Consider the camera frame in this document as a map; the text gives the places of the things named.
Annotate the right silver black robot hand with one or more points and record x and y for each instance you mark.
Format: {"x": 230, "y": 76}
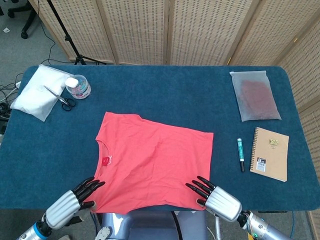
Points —
{"x": 223, "y": 203}

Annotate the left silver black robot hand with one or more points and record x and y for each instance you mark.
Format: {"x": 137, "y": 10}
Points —
{"x": 62, "y": 210}

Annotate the red sleeveless t-shirt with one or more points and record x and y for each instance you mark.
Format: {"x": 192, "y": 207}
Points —
{"x": 155, "y": 162}

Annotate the silver metal table leg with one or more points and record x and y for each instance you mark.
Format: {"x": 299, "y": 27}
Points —
{"x": 217, "y": 228}

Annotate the green white marker pen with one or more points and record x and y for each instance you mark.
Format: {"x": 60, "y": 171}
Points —
{"x": 240, "y": 152}

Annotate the kraft spiral notebook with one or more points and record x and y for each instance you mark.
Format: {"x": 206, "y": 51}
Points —
{"x": 267, "y": 160}

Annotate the blue-grey robot torso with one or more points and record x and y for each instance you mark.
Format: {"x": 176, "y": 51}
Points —
{"x": 150, "y": 227}

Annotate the small gold binder clip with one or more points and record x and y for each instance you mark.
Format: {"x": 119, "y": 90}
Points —
{"x": 273, "y": 142}

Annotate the frosted bag with red garment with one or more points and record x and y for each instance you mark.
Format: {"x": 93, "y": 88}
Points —
{"x": 255, "y": 97}

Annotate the white soft plastic package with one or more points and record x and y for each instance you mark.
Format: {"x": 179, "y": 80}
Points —
{"x": 37, "y": 96}

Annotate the clear jar of colourful clips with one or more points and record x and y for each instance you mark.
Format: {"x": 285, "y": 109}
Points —
{"x": 82, "y": 90}

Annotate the small white earbud case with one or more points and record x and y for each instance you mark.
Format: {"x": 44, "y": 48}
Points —
{"x": 71, "y": 82}

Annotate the white power strip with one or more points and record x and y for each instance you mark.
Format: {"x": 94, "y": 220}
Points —
{"x": 17, "y": 84}

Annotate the blue carpet table cover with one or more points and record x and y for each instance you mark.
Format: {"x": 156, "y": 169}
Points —
{"x": 150, "y": 82}

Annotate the black tripod stand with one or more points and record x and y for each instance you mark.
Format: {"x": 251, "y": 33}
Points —
{"x": 66, "y": 38}

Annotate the wicker folding screen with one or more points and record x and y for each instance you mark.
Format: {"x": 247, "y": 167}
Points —
{"x": 200, "y": 30}

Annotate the white paper scrap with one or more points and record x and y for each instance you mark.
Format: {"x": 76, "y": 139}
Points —
{"x": 6, "y": 30}

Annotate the black office chair base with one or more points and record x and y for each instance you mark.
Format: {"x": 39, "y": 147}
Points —
{"x": 28, "y": 22}

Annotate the white round perforated bracket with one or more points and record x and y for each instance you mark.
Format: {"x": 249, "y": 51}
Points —
{"x": 103, "y": 233}

